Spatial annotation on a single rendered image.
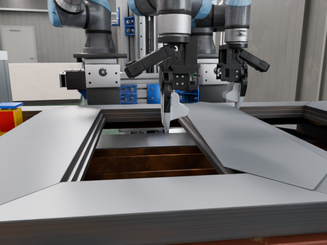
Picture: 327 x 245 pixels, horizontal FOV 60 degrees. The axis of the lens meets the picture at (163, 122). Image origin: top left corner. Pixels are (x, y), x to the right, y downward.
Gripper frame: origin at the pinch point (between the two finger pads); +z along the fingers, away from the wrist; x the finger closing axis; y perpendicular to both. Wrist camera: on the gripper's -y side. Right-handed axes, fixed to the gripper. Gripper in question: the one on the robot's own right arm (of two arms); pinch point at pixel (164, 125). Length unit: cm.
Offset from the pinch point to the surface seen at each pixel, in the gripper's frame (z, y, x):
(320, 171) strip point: 0.7, 19.7, -28.7
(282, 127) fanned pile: 14, 59, 50
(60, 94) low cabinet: 64, -166, 599
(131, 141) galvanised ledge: 18, -8, 49
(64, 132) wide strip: 0.8, -22.6, -1.1
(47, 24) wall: -137, -304, 1083
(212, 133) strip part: 0.8, 10.1, -5.8
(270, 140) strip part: 0.8, 20.0, -12.7
